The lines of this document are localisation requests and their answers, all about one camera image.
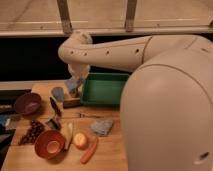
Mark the dark grape bunch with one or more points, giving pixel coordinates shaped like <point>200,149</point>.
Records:
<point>36,128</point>

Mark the dark wooden block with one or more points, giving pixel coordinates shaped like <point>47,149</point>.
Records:
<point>71,103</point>

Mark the black handled knife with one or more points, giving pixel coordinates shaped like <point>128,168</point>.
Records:
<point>55,107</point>

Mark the blue sponge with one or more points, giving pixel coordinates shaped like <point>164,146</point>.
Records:
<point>73,84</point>

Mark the metal fork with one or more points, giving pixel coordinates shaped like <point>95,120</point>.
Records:
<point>83,115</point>

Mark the orange bowl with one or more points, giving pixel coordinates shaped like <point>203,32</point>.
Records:
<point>49,144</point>

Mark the blue grey round object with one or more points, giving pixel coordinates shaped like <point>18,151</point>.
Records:
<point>58,93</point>

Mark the purple bowl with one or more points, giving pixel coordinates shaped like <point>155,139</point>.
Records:
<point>27,103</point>

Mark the yellow red apple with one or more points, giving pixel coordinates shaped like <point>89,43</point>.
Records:
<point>81,141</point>

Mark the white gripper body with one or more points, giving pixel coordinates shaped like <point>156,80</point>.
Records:
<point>79,70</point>

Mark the orange carrot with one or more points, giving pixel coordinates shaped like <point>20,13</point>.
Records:
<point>87,156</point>

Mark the green plastic tray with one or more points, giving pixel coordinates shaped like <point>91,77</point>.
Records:
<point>103,89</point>

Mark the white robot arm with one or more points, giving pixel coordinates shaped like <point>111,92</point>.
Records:
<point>167,103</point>

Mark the yellow banana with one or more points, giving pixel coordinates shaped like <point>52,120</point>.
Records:
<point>67,132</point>

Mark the grey blue cloth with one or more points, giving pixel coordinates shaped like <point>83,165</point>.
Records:
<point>102,127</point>

